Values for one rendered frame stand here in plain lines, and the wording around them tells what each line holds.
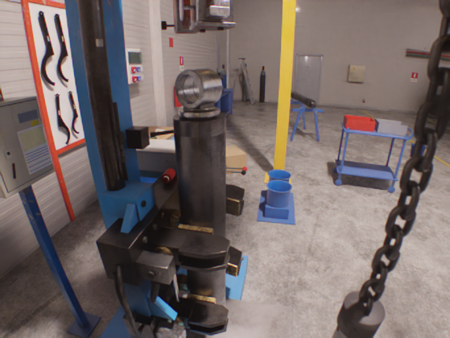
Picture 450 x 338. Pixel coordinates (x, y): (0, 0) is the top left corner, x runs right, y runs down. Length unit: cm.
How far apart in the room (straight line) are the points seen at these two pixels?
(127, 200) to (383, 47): 1211
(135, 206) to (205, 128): 41
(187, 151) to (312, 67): 1090
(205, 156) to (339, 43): 1123
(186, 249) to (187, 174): 30
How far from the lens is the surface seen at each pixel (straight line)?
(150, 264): 98
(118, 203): 107
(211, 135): 94
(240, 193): 138
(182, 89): 102
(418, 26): 1319
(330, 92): 1193
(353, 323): 25
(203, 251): 100
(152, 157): 152
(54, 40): 312
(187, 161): 98
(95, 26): 101
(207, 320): 136
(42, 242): 164
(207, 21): 76
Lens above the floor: 167
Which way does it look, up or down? 24 degrees down
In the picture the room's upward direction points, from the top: straight up
